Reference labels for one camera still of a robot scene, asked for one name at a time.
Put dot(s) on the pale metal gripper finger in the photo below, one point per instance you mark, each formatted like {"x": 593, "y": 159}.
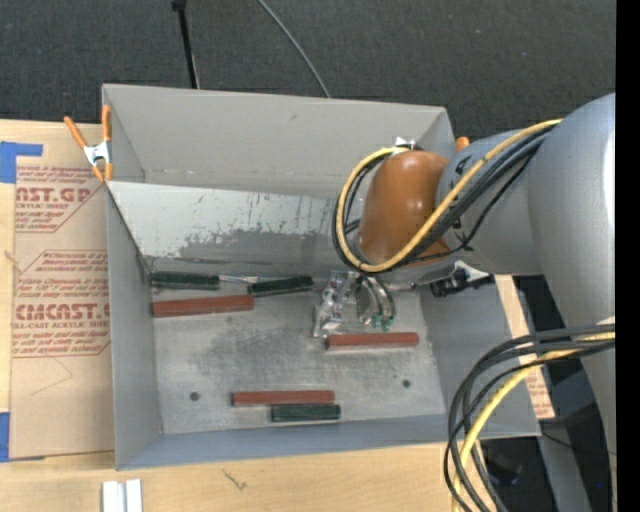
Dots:
{"x": 320, "y": 325}
{"x": 334, "y": 304}

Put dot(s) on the red-brown flat block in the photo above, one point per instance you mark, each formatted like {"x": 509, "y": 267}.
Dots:
{"x": 282, "y": 398}
{"x": 372, "y": 340}
{"x": 202, "y": 305}

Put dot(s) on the grey metal bin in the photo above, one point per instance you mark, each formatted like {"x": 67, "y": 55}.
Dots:
{"x": 280, "y": 360}

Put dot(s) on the dark green flat block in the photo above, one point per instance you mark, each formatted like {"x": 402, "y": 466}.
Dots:
{"x": 306, "y": 413}
{"x": 185, "y": 280}
{"x": 280, "y": 286}

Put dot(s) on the brown cardboard board red print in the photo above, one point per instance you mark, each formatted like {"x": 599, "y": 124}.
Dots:
{"x": 60, "y": 380}

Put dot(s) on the black cylinder on white bracket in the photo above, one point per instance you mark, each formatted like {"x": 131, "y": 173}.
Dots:
{"x": 452, "y": 285}

